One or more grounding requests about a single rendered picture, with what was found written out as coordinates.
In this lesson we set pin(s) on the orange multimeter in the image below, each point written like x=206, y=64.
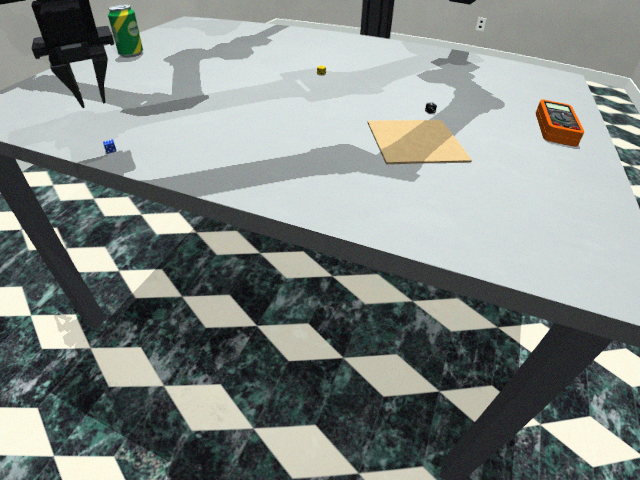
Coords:
x=559, y=123

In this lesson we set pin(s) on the tan mat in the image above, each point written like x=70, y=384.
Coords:
x=417, y=142

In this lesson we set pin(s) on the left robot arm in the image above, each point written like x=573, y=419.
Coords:
x=65, y=28

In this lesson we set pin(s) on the green and yellow drink can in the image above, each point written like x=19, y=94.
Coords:
x=125, y=31

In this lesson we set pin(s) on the blue die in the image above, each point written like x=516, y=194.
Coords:
x=109, y=146

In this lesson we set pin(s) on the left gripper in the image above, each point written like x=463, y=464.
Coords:
x=61, y=69

